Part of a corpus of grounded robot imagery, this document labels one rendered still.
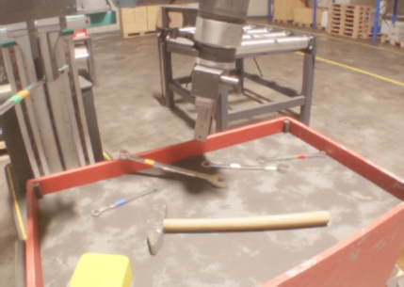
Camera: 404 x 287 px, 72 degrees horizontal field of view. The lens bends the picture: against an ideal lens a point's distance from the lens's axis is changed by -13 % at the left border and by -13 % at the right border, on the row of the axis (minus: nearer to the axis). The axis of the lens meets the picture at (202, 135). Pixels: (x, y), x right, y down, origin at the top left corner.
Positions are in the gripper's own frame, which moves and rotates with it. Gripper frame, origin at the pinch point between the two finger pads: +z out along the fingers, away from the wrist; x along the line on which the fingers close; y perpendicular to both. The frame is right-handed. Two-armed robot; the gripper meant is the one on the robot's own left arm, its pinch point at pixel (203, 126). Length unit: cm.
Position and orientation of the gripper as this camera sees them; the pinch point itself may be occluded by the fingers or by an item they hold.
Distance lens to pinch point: 65.3
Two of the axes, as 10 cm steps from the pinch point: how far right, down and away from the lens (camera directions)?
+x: 2.2, -3.9, 8.9
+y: 9.6, 2.2, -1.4
